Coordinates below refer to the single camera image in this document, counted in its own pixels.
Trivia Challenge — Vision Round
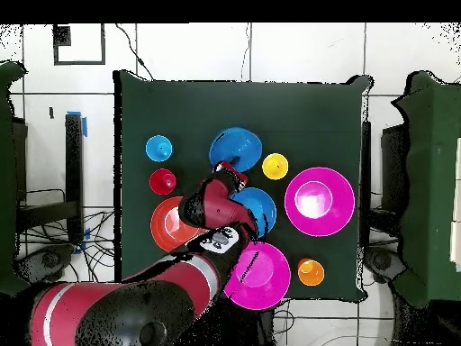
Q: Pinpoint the blue plastic bowl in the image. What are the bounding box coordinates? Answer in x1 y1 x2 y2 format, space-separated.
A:
231 187 277 239
208 126 263 173

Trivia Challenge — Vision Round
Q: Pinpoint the yellow plastic cup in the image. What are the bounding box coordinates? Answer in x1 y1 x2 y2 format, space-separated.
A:
261 152 290 181

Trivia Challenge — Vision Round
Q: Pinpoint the dark green table cloth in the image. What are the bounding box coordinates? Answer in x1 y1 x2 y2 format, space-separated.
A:
113 69 374 302

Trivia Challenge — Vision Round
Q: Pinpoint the red plastic cup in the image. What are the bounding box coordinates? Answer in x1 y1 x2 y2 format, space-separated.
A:
149 168 177 196

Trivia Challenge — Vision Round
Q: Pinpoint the light blue plastic cup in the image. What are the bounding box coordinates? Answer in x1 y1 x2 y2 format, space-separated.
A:
144 134 174 163

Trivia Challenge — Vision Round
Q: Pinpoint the red-orange plastic bowl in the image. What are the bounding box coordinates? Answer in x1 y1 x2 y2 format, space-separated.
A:
149 196 206 253

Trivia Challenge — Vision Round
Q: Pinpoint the pink plastic bowl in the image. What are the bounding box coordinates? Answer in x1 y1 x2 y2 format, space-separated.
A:
222 241 292 312
284 166 357 238

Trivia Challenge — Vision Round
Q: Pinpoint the orange plastic cup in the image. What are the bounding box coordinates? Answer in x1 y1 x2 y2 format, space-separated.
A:
297 258 326 287

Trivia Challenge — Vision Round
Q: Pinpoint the black metal stand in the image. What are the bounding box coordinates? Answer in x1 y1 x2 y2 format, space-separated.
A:
15 113 86 244
359 120 373 250

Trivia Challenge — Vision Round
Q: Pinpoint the black tape square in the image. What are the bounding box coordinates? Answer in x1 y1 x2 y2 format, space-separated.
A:
52 23 106 67

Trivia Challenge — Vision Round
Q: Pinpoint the green-covered side table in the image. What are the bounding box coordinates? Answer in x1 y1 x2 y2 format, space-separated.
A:
0 60 33 298
392 69 461 307

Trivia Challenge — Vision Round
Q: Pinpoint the thin black cable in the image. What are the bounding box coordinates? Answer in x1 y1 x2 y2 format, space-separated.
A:
114 23 157 81

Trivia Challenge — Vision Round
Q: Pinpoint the tangle of floor cables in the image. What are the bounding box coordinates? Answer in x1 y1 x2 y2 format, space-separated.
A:
17 187 116 286

